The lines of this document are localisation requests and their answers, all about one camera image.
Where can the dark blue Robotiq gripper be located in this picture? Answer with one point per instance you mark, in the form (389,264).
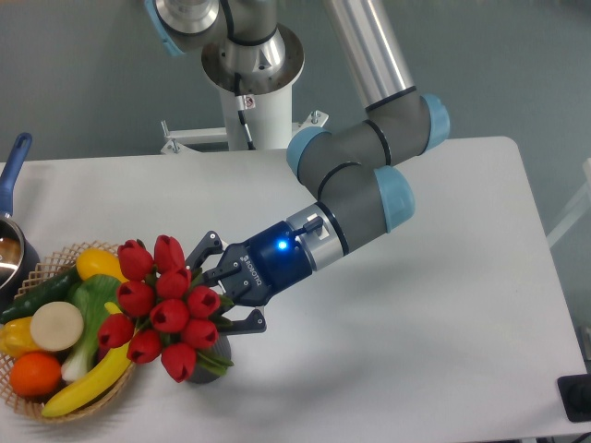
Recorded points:
(254,271)

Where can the red tulip bouquet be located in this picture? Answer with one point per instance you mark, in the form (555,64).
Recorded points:
(167,310)

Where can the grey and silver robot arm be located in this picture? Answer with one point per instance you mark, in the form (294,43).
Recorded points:
(253,61)

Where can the dark grey ribbed vase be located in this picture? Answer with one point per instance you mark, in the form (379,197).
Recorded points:
(212,363)

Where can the green bok choy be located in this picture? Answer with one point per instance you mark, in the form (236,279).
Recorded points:
(89,298)

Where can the yellow squash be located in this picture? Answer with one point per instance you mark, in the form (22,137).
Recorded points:
(93,261)

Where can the green cucumber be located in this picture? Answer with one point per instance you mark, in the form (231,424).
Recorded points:
(54,289)

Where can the yellow banana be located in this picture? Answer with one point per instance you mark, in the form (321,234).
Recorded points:
(96,385)

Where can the woven wicker basket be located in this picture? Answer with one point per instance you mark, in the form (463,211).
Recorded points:
(57,263)

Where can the beige round radish slice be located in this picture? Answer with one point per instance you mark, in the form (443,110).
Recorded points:
(56,326)

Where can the orange fruit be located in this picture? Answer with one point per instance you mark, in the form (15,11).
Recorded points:
(35,374)

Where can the yellow bell pepper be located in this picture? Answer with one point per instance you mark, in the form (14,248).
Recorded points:
(16,339)

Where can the black device at table edge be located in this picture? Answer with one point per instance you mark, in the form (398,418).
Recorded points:
(575,397)

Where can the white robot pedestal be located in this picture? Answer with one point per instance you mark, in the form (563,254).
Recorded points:
(261,122)

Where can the blue handled saucepan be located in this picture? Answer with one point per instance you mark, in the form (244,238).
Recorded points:
(18,256)

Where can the white metal frame right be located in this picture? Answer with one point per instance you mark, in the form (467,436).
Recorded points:
(573,211)

